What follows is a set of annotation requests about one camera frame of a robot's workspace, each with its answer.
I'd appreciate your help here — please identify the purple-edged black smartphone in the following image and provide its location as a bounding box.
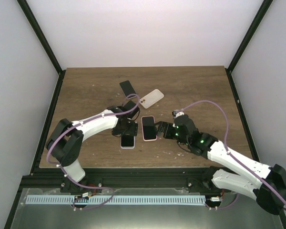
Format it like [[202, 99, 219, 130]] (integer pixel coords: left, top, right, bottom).
[[121, 134, 135, 148]]

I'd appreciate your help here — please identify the lilac phone case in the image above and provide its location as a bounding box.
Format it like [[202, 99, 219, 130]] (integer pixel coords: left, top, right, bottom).
[[120, 133, 136, 150]]

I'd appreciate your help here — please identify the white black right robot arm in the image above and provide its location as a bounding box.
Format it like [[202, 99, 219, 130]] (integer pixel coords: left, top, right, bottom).
[[154, 112, 286, 215]]

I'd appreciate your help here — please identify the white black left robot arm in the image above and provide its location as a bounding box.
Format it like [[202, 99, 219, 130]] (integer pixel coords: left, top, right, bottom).
[[45, 101, 140, 193]]

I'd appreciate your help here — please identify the cream phone case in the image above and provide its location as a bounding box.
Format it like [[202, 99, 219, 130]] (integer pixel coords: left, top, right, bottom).
[[140, 89, 164, 109]]

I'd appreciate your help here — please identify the silver-edged black smartphone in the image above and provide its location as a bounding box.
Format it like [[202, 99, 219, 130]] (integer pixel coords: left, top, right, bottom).
[[119, 80, 136, 99]]

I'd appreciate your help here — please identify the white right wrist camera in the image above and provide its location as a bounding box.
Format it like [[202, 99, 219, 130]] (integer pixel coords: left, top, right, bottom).
[[172, 110, 184, 119]]

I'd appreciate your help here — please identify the black right side rail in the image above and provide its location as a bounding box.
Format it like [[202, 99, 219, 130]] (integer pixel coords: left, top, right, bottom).
[[225, 68, 260, 162]]

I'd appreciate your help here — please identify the black left side rail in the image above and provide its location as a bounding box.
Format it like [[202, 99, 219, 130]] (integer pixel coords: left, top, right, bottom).
[[29, 70, 66, 176]]

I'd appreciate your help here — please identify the black front frame rail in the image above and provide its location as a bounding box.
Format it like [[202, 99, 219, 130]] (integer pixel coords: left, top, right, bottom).
[[20, 167, 221, 194]]

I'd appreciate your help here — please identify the light blue slotted cable duct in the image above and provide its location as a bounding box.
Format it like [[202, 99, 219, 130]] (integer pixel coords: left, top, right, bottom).
[[25, 195, 206, 206]]

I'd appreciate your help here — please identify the black frame post left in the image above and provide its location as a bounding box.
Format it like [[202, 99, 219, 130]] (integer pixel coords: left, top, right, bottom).
[[17, 0, 63, 74]]

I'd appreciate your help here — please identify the black frame post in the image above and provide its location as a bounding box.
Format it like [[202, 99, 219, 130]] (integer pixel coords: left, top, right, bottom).
[[17, 0, 63, 74], [227, 0, 273, 72]]

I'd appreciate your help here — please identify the black frame post right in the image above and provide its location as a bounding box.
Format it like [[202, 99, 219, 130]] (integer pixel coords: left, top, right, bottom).
[[227, 0, 273, 72]]

